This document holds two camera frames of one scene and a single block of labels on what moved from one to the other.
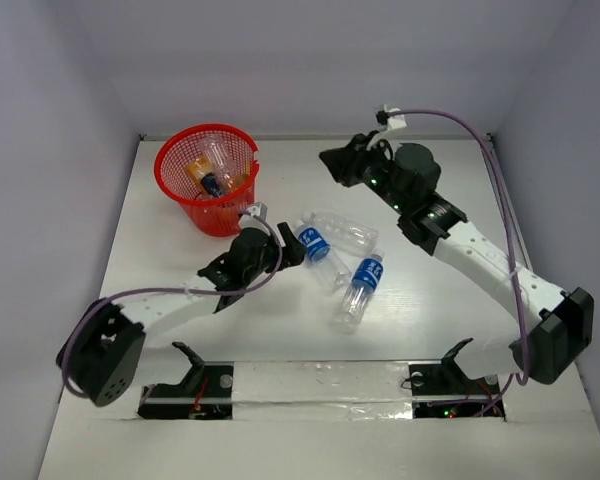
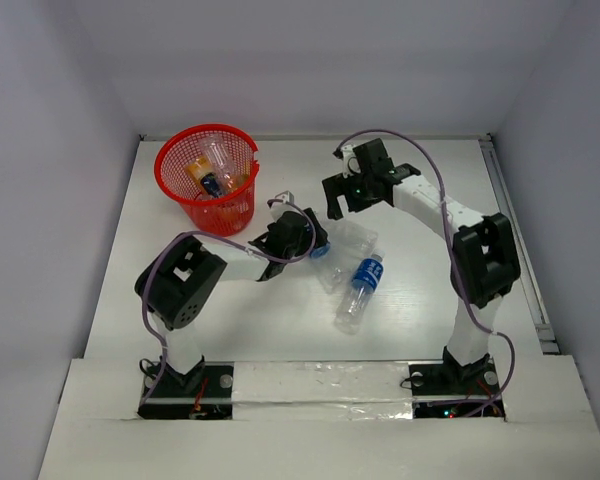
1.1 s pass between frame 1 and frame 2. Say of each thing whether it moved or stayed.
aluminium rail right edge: stayed
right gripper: moved
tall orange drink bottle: stayed
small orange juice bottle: stayed
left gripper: moved
